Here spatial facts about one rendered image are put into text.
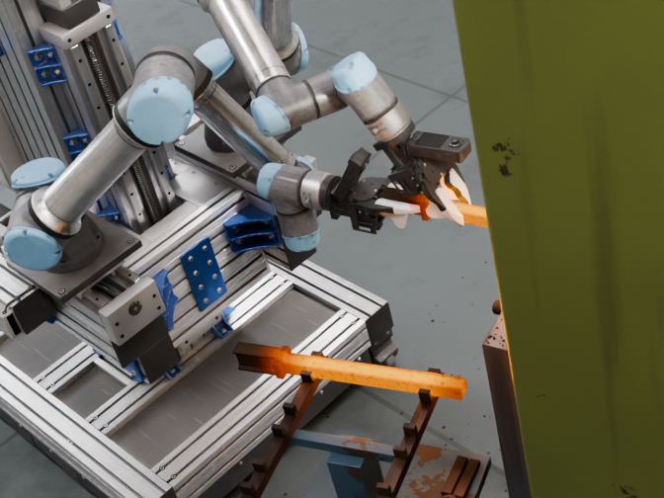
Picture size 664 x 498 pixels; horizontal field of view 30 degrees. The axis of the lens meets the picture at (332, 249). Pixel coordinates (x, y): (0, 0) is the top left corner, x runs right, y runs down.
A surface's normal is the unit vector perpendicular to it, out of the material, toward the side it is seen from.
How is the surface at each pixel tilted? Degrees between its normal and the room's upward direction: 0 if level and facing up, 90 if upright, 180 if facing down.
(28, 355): 0
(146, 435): 0
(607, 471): 90
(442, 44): 0
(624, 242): 90
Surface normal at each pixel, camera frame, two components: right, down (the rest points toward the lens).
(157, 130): 0.11, 0.55
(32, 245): -0.07, 0.71
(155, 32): -0.20, -0.75
